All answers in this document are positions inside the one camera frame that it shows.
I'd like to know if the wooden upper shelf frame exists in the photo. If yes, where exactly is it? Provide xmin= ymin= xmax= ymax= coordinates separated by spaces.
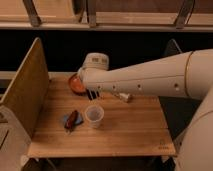
xmin=0 ymin=0 xmax=213 ymax=32

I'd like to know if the dark side panel right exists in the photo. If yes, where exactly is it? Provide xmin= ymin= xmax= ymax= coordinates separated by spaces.
xmin=163 ymin=39 xmax=182 ymax=57

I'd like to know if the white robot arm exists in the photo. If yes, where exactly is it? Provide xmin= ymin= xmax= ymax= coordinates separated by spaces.
xmin=78 ymin=49 xmax=213 ymax=171

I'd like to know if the red pocket knife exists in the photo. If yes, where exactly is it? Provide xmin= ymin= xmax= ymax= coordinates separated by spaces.
xmin=65 ymin=110 xmax=78 ymax=130

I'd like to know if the wooden side panel left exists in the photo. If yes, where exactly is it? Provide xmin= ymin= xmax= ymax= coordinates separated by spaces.
xmin=0 ymin=38 xmax=49 ymax=139

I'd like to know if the small blue cloth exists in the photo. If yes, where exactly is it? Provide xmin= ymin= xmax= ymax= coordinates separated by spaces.
xmin=62 ymin=113 xmax=84 ymax=126

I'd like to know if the orange ceramic bowl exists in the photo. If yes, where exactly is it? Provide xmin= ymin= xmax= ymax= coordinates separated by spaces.
xmin=68 ymin=74 xmax=86 ymax=95

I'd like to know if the small pale table object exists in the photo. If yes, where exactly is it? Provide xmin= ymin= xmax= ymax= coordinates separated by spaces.
xmin=115 ymin=93 xmax=132 ymax=103

